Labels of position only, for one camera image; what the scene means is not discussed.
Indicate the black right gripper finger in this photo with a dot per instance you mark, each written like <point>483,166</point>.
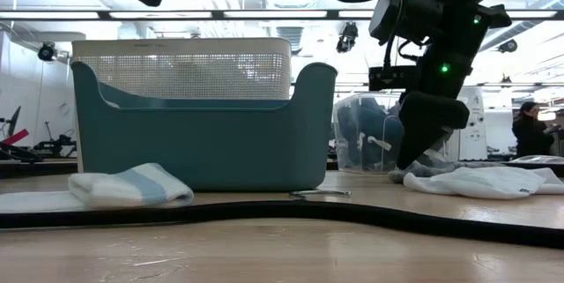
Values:
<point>425,115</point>

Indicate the dark navy garment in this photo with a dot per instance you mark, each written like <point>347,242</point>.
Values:
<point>374,120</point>

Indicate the grey cloth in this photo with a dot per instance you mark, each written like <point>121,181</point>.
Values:
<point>423,171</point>

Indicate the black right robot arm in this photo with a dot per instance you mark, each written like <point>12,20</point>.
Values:
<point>440,5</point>

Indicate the white background machine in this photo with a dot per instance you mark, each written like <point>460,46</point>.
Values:
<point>473,133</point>

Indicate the black ceiling spotlight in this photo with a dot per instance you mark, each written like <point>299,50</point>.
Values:
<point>507,46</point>

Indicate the clear plastic container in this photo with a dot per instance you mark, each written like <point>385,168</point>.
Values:
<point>348,111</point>

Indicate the white perforated plastic basket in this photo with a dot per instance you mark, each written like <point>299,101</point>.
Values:
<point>185,71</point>

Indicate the person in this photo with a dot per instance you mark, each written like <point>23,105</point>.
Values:
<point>531,135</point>

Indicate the clear plastic cover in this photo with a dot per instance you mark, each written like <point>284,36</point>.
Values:
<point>537,158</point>

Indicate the ceiling air vent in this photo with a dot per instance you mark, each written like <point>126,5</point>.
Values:
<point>290,36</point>

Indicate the teal plastic bin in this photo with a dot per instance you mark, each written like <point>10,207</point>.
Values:
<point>211,151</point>

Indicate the black background machine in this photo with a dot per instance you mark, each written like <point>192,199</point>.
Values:
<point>55,144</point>

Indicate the white blue striped sock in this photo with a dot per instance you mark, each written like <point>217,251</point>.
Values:
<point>141,186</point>

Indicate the dark background table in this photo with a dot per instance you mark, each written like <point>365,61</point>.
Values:
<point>39,168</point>

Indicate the white flat cloth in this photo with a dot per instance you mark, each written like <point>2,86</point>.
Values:
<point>35,201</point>

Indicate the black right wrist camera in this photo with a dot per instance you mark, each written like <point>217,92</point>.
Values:
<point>390,78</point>

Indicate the black hanging ceiling camera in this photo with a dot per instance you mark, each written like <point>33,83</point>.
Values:
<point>348,36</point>

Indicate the black wall camera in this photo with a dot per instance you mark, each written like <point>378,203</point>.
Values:
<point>46,51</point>

